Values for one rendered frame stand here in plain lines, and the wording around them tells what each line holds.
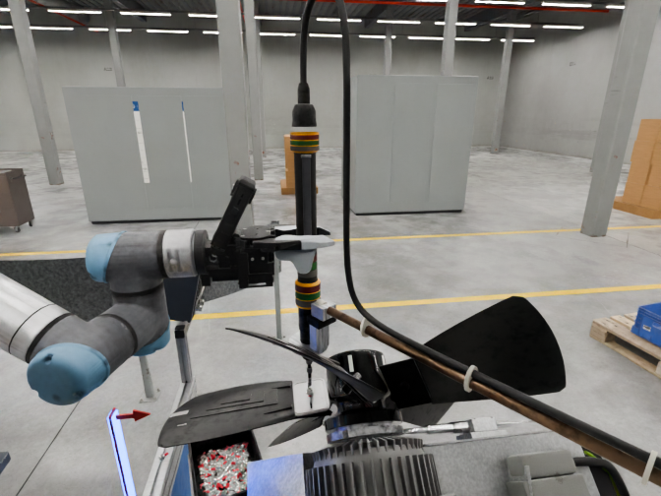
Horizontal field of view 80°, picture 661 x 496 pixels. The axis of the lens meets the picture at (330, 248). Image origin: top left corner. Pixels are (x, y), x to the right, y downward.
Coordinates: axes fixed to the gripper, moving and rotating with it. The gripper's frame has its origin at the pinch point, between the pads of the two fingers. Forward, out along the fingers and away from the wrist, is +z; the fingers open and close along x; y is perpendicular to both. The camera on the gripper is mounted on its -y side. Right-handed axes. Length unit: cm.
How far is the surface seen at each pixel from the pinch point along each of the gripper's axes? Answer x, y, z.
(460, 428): 2.3, 40.9, 26.4
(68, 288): -155, 72, -123
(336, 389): 1.7, 29.1, 1.7
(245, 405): 0.3, 32.0, -15.0
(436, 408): -12, 48, 28
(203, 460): -22, 67, -30
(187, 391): -48, 64, -38
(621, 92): -429, -42, 439
